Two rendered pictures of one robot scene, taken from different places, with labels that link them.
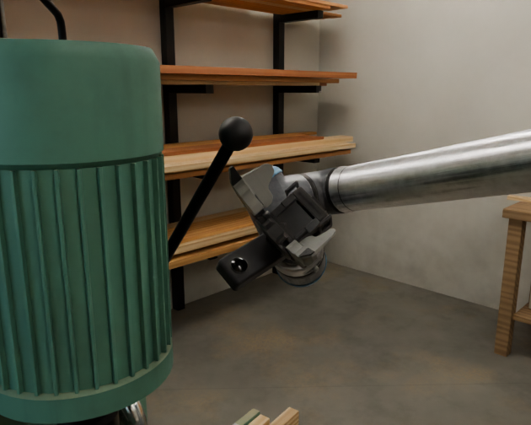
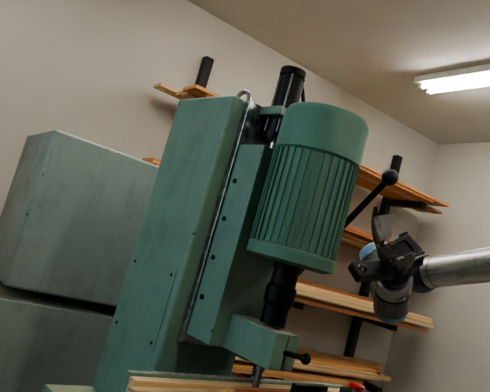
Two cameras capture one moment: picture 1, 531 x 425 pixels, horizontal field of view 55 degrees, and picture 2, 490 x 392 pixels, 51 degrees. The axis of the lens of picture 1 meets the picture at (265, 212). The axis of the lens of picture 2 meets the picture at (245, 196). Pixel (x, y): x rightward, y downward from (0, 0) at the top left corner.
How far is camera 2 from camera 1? 0.64 m
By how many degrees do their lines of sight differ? 24
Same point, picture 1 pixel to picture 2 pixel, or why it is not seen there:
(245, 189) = (379, 222)
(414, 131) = not seen: outside the picture
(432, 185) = not seen: outside the picture
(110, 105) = (352, 137)
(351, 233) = not seen: outside the picture
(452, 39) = not seen: outside the picture
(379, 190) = (455, 267)
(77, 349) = (307, 230)
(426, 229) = not seen: outside the picture
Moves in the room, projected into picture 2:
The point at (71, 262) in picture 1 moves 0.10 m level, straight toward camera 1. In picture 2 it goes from (318, 191) to (337, 187)
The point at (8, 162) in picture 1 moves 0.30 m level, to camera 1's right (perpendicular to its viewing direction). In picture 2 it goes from (310, 145) to (478, 183)
